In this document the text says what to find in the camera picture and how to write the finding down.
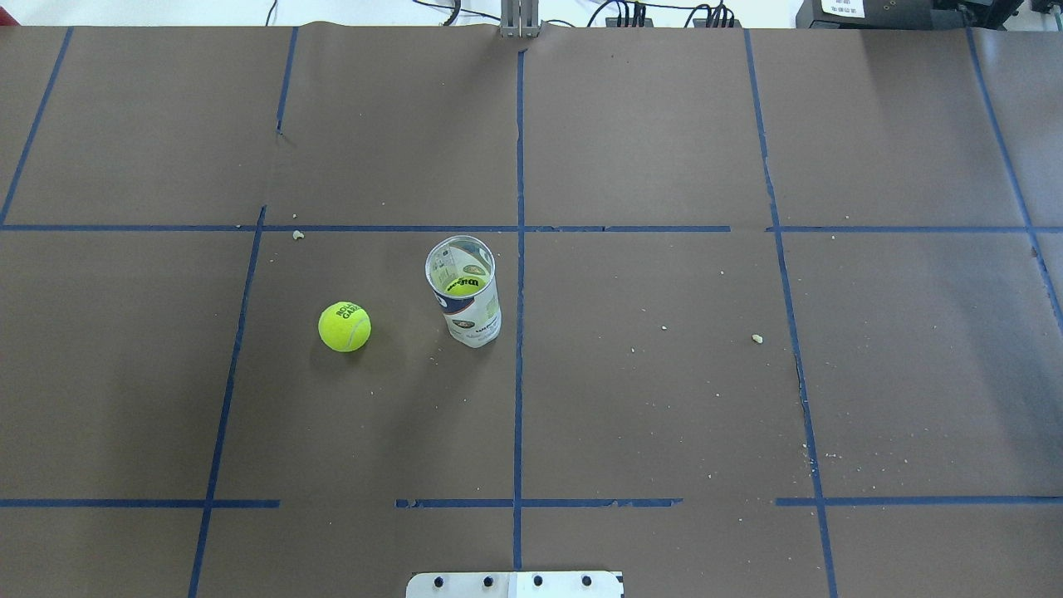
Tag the yellow tennis ball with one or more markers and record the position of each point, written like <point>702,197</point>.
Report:
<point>465,286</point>
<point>344,327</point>

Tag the yellow tennis ball inside can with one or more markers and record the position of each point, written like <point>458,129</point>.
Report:
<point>465,286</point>

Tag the clear Wilson tennis ball can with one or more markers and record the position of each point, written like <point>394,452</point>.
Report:
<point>476,320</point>

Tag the brown paper table cover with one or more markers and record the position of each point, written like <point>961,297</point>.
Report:
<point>781,310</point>

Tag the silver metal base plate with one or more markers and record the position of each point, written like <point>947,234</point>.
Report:
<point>516,584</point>

